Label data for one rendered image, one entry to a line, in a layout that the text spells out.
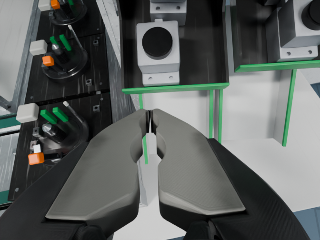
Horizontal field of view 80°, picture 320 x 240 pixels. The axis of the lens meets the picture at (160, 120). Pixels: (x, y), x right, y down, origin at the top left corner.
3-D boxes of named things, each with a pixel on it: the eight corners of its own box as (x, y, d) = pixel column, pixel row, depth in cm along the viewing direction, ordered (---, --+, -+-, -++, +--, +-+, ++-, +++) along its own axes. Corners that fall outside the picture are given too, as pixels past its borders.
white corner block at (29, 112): (42, 123, 53) (32, 116, 49) (25, 126, 53) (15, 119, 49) (44, 109, 55) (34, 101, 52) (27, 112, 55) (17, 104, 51)
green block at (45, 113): (57, 123, 48) (45, 113, 43) (52, 124, 48) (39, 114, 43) (57, 119, 48) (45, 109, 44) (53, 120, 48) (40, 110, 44)
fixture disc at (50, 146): (92, 161, 45) (88, 158, 43) (32, 173, 44) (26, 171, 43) (91, 110, 51) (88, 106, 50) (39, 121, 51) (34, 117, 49)
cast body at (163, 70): (179, 88, 25) (181, 72, 18) (145, 90, 25) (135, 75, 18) (175, 25, 26) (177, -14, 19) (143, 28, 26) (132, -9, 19)
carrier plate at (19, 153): (117, 180, 44) (115, 178, 42) (13, 202, 44) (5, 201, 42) (110, 95, 55) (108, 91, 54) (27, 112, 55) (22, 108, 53)
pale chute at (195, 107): (207, 151, 42) (212, 162, 38) (147, 154, 43) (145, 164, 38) (209, 6, 34) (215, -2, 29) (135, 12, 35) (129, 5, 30)
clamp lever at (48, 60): (65, 73, 55) (50, 62, 47) (58, 75, 55) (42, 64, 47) (64, 61, 55) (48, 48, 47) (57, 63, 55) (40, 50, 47)
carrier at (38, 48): (110, 92, 56) (94, 60, 45) (28, 108, 56) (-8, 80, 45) (105, 37, 68) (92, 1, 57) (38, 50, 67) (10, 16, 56)
